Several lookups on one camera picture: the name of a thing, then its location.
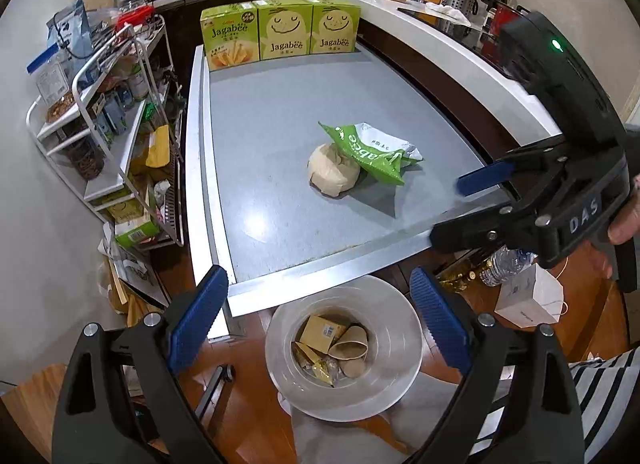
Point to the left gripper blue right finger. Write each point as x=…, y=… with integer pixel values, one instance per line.
x=541, y=421

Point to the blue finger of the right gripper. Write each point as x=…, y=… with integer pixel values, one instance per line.
x=532, y=159
x=509, y=223

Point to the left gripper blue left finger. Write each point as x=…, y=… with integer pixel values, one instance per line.
x=95, y=421

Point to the green snack bag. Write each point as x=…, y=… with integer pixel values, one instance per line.
x=382, y=155

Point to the beige paper ball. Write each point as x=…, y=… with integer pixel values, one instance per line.
x=331, y=171

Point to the beige paper cup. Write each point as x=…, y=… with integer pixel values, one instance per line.
x=352, y=345

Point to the white round trash bin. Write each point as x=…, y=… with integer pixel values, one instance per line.
x=347, y=391

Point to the person's right hand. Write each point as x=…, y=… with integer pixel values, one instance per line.
x=627, y=223

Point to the plastic water bottle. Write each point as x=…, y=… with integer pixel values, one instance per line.
x=505, y=264

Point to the white paper bag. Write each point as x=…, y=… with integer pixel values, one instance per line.
x=530, y=298

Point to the red pot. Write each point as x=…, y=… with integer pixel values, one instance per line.
x=502, y=15

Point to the yellow box in bin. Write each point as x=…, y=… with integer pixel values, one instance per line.
x=320, y=333

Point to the right Jagabee smiley box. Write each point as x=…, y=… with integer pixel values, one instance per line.
x=334, y=27

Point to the jagabee smiley box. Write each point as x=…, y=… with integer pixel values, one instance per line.
x=334, y=27
x=284, y=28

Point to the middle Jagabee smiley box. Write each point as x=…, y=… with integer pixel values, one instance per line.
x=284, y=28

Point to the Jagabee box with fries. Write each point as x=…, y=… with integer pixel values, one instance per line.
x=230, y=35

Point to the blue snack bag on rack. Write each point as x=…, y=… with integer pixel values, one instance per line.
x=69, y=29

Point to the white wire storage rack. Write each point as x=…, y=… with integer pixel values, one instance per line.
x=111, y=132

